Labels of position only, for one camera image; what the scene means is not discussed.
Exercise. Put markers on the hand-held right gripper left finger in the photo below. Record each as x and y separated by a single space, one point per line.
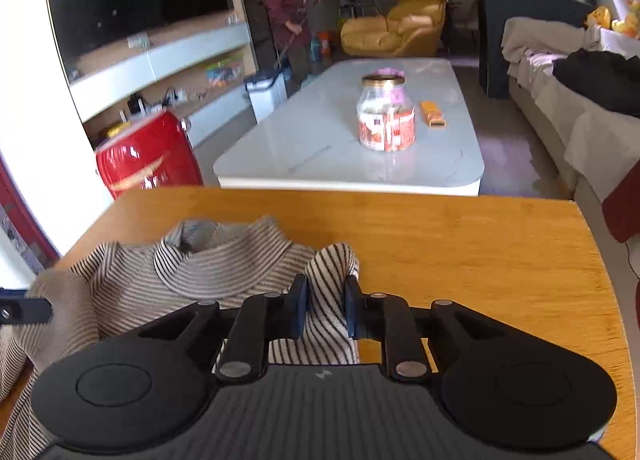
299 307

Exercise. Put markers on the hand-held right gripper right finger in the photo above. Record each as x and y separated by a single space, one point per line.
353 310

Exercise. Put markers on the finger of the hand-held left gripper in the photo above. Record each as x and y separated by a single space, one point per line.
30 311

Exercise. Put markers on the striped long-sleeve shirt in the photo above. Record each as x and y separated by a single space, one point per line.
200 270

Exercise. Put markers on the white coffee table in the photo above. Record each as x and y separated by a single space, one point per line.
310 139

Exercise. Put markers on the glass jar with gold lid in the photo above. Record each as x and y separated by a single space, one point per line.
386 124

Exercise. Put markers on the red suitcase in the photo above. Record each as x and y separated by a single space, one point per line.
150 154

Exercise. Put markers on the orange snack packet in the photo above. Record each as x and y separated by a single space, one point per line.
432 113

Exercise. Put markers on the white trash bin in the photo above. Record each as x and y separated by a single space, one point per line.
265 97

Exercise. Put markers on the plastic water bottle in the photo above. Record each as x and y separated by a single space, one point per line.
314 50

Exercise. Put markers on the grey sofa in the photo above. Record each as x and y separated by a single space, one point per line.
550 109

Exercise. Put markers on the yellow leather armchair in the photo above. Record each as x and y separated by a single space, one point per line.
395 29

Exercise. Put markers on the dark red coat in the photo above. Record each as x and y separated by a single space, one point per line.
625 210

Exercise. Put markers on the beige blanket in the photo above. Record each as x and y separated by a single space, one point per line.
530 39

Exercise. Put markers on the dark fish tank cabinet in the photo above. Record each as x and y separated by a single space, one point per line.
535 34

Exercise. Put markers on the black cloth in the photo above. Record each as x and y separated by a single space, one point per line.
600 79

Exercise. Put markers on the orange yellow plush toy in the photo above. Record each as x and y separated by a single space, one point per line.
599 18

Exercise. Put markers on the small plush toys group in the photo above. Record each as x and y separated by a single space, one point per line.
629 22

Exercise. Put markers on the red wall banner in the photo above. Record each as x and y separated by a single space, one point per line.
20 210

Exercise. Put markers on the television wall shelf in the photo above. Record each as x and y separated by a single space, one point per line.
165 59

